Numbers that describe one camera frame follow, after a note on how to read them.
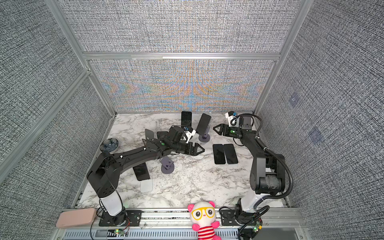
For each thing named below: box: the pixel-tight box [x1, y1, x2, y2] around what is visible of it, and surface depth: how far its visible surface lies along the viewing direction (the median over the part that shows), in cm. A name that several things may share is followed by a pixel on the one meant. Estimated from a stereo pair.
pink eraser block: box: [56, 208, 97, 228], surface depth 75 cm
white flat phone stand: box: [140, 179, 153, 193], surface depth 85 cm
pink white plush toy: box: [187, 201, 222, 240], surface depth 69 cm
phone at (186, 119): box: [181, 111, 192, 128], surface depth 99 cm
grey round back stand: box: [198, 133, 210, 143], surface depth 105 cm
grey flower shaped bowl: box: [99, 138, 119, 153], surface depth 99 cm
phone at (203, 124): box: [195, 113, 212, 136], surface depth 101 cm
